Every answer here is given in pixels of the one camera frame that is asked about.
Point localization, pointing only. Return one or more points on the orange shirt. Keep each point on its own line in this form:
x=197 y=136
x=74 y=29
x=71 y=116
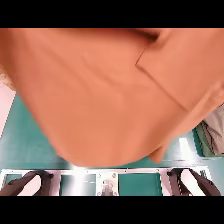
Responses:
x=100 y=93

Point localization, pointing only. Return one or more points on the silver frame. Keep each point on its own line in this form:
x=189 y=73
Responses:
x=107 y=183

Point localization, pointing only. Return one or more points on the green garment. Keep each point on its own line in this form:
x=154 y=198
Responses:
x=201 y=141

